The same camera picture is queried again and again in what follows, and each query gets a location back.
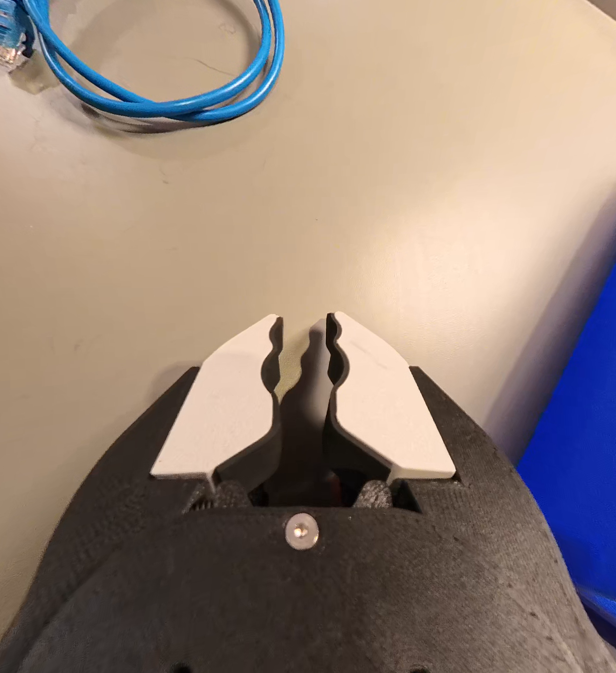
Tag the blue storage bin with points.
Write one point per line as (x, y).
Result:
(602, 442)

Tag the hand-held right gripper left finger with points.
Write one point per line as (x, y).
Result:
(219, 410)

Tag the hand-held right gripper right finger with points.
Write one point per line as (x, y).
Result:
(387, 410)

